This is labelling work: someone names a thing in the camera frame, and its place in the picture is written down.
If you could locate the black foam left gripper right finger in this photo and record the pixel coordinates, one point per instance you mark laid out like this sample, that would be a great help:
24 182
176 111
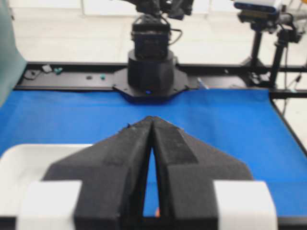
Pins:
203 188

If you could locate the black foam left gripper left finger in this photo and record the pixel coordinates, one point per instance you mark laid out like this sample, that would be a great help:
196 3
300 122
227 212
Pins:
101 187

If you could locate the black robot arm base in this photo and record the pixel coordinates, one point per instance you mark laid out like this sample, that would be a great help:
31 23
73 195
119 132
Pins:
152 70

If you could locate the white plastic case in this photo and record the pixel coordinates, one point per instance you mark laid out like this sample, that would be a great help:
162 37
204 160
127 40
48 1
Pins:
22 190

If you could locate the blue table cloth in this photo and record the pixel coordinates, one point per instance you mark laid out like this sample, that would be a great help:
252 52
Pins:
30 118

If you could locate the teal green curtain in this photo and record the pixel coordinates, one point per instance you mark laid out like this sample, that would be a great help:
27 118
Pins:
12 63

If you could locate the black camera stand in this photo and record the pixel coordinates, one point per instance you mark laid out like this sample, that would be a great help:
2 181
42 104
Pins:
269 52

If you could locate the black metal table frame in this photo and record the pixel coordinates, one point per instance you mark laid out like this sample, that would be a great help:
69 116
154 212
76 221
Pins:
72 76

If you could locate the blue and silver camera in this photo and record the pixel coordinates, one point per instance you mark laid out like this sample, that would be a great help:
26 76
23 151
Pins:
258 11

